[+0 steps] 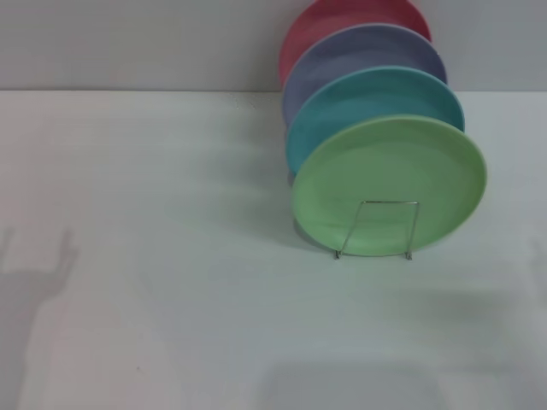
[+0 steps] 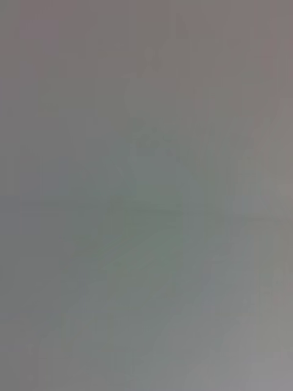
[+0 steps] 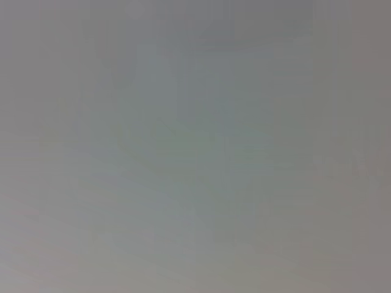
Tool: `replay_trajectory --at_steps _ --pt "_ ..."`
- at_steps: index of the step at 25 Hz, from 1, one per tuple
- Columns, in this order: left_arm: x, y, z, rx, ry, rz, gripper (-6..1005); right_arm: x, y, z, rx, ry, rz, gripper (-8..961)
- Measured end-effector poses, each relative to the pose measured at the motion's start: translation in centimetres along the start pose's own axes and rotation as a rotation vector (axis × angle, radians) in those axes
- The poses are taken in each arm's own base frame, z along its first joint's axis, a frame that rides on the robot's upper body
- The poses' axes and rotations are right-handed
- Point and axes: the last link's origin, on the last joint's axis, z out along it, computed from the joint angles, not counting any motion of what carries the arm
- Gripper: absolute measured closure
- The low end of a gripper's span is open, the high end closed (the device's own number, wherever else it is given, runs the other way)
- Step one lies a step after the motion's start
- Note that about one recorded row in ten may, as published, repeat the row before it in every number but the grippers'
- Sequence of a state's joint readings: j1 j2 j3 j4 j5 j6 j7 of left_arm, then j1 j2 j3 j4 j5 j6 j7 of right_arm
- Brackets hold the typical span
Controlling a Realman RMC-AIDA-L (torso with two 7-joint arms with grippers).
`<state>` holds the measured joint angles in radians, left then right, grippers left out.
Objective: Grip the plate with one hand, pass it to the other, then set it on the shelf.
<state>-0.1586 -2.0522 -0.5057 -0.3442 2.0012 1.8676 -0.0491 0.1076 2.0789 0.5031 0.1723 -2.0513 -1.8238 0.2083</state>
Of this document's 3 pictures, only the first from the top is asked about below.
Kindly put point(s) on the green round plate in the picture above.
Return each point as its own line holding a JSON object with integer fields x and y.
{"x": 384, "y": 179}

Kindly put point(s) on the blue round plate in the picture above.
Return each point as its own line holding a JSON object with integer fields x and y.
{"x": 363, "y": 98}

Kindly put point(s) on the purple round plate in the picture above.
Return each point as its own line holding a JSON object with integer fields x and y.
{"x": 363, "y": 51}

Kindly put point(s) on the red round plate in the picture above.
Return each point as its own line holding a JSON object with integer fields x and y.
{"x": 325, "y": 21}

